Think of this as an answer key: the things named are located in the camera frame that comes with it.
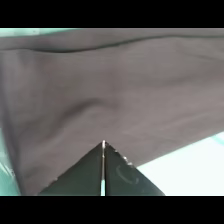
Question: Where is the black T-shirt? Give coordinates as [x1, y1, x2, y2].
[0, 28, 224, 197]

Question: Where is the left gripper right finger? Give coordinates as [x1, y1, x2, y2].
[103, 141, 166, 197]

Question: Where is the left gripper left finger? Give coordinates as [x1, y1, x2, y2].
[37, 141, 104, 197]

